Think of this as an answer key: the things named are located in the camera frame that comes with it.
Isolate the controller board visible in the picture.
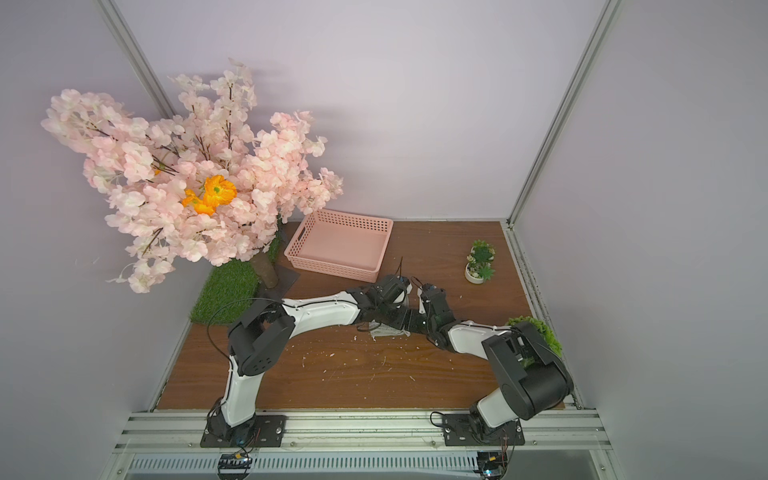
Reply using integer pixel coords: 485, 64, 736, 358
216, 453, 253, 480
475, 451, 508, 480

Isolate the dark square tree base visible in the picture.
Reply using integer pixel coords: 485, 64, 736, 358
259, 265, 300, 300

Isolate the left controller board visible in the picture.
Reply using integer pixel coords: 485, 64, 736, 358
216, 453, 253, 480

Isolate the small succulent in white pot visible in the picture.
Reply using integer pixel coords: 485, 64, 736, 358
465, 240, 496, 285

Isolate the green artificial grass mat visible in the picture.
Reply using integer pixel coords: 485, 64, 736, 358
189, 236, 283, 328

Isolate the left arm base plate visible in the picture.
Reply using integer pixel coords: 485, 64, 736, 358
200, 414, 288, 449

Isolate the pink cherry blossom tree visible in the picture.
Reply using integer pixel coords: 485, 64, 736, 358
42, 61, 343, 294

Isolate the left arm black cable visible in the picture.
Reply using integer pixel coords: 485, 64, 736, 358
205, 296, 283, 367

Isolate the green plant near right arm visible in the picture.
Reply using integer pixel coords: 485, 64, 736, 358
508, 316, 563, 370

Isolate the grey striped dishcloth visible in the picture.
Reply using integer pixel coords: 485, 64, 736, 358
368, 324, 411, 340

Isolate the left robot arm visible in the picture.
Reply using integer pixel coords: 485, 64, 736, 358
220, 275, 411, 428

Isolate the right controller board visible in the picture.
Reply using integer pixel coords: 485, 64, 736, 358
475, 451, 508, 480

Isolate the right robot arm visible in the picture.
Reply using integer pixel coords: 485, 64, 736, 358
408, 284, 574, 433

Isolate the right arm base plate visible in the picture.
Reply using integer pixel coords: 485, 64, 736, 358
430, 412, 526, 447

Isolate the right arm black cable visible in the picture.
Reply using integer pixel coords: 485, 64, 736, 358
429, 405, 481, 445

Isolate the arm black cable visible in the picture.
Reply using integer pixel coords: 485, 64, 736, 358
429, 405, 481, 445
205, 296, 283, 367

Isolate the aluminium mounting rail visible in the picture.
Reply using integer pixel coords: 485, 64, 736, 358
101, 409, 624, 479

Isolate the pink perforated plastic basket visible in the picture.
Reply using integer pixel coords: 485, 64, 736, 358
285, 209, 394, 283

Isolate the orange artificial flower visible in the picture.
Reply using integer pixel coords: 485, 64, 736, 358
181, 175, 237, 216

